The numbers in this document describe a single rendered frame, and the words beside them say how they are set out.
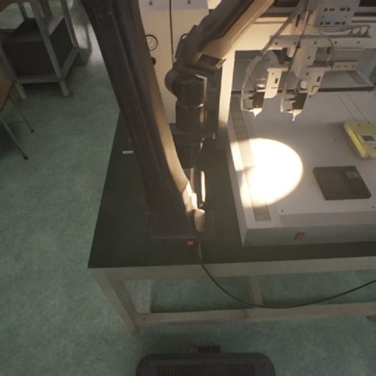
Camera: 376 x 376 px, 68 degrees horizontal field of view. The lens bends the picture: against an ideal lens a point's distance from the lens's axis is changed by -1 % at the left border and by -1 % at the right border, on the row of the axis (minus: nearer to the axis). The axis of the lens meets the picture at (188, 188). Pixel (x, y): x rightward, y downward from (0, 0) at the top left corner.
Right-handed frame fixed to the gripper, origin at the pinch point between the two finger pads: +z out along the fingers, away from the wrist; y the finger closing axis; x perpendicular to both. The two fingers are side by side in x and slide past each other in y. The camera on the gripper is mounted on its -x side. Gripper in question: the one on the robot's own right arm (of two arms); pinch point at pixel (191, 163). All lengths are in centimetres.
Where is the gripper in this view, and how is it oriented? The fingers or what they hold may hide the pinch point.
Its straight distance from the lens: 68.7
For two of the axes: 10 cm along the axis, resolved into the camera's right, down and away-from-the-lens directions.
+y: -10.0, 0.2, 0.0
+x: 0.1, 5.7, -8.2
